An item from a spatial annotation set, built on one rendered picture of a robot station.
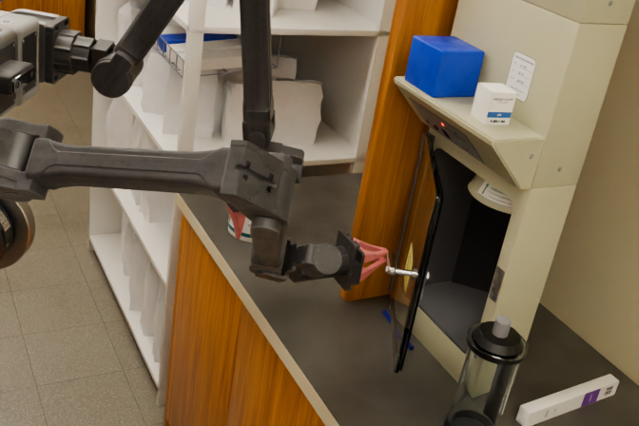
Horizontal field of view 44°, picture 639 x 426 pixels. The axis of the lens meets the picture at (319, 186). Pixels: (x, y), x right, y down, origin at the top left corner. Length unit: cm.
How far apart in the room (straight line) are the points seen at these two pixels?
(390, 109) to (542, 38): 39
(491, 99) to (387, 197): 47
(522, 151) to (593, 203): 58
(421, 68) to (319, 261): 41
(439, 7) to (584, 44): 37
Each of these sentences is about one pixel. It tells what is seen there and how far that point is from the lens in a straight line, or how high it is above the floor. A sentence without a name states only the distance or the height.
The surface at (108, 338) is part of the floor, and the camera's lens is 325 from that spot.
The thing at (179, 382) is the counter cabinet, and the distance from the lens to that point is 256.
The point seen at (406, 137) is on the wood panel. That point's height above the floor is 135.
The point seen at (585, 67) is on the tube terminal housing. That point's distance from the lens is 143.
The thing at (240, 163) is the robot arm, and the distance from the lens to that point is 102.
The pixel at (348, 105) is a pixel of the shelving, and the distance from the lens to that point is 281.
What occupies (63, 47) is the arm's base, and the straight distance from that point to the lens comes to 165.
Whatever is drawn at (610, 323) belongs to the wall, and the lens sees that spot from 198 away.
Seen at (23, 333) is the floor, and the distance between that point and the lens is 330.
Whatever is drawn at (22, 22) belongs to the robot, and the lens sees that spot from 159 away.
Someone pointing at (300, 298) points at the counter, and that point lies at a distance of 187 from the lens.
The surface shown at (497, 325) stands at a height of 120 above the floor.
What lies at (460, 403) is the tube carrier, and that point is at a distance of 152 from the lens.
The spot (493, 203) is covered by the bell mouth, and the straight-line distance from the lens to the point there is 158.
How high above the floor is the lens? 196
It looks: 25 degrees down
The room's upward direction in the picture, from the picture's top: 10 degrees clockwise
